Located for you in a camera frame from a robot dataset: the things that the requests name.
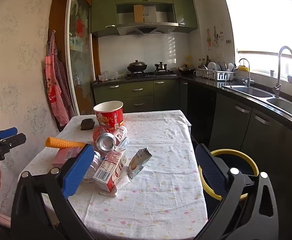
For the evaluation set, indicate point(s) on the black kitchen countertop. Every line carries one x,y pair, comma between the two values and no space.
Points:
211,83

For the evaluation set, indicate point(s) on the white blue snack wrapper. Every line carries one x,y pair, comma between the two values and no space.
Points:
138,162

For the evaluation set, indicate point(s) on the steel double sink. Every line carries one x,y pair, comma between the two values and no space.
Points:
256,92

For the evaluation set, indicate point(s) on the white dish rack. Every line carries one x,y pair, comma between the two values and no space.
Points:
221,76

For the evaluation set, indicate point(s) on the black lidded wok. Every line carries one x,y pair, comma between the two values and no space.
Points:
137,67

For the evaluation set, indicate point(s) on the white bottle red cap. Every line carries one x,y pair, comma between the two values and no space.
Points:
121,133

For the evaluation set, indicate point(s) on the small steel faucet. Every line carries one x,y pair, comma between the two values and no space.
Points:
248,76

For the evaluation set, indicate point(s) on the yellow container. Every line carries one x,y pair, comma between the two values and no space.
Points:
243,68

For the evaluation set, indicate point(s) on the white wall socket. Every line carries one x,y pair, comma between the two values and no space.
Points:
219,55

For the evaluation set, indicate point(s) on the silver red drink can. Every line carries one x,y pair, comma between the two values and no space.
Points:
105,142

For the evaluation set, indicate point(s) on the white plastic wrapper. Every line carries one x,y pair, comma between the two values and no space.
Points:
122,145

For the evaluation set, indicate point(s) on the kitchen window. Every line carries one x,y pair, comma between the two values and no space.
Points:
266,30

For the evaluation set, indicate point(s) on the white mug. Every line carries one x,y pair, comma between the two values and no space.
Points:
198,73

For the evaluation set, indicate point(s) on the clear plastic bottle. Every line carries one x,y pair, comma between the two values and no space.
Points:
94,162

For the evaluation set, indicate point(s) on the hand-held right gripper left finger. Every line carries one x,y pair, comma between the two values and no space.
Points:
78,170

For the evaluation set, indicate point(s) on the dark checkered apron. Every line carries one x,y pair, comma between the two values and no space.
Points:
63,80

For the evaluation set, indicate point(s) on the white floral tablecloth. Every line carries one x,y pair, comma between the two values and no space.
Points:
156,180

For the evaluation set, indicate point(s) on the white tissue paper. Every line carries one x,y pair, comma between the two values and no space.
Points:
124,183

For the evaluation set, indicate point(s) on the green wall cabinet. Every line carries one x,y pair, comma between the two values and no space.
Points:
103,12

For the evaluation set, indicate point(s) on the row of white plates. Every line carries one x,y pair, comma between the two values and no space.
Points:
214,66

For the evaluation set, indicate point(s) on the green base cabinet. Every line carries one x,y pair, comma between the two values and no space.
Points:
136,96

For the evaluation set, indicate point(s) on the clear plastic bag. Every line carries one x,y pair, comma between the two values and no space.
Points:
110,75

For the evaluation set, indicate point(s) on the white roller blind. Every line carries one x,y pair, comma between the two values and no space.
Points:
261,12

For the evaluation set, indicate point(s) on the black frying pan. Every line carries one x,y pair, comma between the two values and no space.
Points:
187,70

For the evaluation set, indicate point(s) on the yellow rimmed trash bin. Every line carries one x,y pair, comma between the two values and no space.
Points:
236,151

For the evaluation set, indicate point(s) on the pink cardboard box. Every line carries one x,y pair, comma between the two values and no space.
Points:
65,155

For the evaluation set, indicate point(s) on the steel range hood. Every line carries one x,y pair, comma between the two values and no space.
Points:
146,26

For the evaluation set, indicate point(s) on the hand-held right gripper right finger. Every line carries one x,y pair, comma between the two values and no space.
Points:
211,172

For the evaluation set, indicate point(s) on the red checkered apron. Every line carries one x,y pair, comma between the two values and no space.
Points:
52,87

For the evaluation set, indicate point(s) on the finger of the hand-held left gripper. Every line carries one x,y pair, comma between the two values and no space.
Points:
8,132
13,141

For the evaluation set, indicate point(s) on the pink wall hanging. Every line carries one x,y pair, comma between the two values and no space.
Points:
208,40

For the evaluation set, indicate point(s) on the red white drink carton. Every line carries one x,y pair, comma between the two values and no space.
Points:
108,170

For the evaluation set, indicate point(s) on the tall steel faucet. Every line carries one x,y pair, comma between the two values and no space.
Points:
279,67

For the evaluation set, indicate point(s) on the dark brown block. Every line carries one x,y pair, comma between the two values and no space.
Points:
87,125

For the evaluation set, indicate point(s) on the brown wooden door frame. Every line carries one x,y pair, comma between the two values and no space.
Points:
59,17

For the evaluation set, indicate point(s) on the dark base cabinet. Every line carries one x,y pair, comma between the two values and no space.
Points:
236,125

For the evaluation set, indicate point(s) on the frosted glass sliding door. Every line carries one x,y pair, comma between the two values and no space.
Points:
79,55

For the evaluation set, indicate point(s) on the white wall hanging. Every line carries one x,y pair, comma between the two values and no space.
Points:
215,36

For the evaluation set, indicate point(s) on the black gas stove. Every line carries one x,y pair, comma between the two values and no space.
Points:
151,74

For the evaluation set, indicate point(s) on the red paper bucket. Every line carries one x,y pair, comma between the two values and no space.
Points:
108,118

